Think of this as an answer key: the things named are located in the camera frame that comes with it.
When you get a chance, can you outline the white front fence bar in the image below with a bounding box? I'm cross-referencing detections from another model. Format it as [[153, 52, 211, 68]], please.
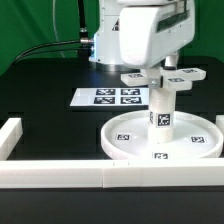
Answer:
[[0, 158, 224, 188]]

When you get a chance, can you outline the white cross-shaped table base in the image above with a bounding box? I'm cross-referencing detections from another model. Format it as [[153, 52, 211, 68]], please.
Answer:
[[121, 68, 206, 91]]

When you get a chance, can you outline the white right fence block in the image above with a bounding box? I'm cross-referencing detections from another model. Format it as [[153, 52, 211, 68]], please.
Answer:
[[216, 115, 224, 135]]

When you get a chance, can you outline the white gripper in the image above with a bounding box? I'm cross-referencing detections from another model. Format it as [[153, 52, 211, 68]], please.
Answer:
[[118, 0, 195, 89]]

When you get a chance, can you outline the white left fence block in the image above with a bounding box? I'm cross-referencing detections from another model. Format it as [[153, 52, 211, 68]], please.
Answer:
[[0, 118, 23, 161]]

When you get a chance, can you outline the white round table top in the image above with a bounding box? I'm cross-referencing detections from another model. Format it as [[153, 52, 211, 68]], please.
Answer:
[[101, 110, 224, 160]]

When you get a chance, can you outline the white fence block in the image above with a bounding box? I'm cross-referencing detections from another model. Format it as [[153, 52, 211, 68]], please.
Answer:
[[216, 115, 224, 135], [0, 118, 23, 161]]

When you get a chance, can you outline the white marker sheet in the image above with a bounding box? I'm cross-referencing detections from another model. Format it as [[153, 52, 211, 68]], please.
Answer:
[[70, 88, 149, 107]]

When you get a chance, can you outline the black cable lower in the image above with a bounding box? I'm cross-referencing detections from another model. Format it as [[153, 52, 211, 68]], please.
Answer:
[[12, 47, 94, 65]]

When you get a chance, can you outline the black cable upper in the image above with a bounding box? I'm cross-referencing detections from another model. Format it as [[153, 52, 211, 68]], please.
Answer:
[[12, 39, 95, 64]]

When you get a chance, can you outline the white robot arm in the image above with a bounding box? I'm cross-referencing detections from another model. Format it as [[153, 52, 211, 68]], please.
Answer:
[[89, 0, 195, 89]]

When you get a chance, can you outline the black vertical cable connector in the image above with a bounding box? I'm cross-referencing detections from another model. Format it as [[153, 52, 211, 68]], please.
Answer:
[[77, 0, 88, 58]]

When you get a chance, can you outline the black cable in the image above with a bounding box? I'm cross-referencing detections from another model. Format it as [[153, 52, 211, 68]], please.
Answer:
[[12, 47, 94, 65], [12, 39, 95, 64]]

